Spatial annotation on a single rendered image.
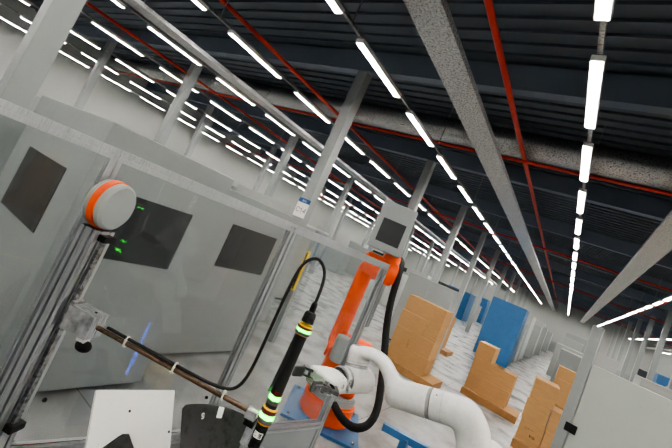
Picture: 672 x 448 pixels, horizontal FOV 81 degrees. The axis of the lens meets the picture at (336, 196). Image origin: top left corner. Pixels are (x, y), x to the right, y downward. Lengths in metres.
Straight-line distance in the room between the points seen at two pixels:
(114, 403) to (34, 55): 3.94
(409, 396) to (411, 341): 7.86
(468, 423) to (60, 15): 4.78
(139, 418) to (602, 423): 2.16
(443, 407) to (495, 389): 8.96
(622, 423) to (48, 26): 5.37
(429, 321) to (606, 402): 6.64
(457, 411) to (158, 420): 0.95
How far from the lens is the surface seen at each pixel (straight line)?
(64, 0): 5.05
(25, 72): 4.94
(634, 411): 2.65
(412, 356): 9.18
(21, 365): 1.55
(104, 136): 3.43
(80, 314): 1.42
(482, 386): 10.31
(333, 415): 5.17
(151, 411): 1.57
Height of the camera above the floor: 2.07
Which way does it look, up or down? 6 degrees up
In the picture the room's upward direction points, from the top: 24 degrees clockwise
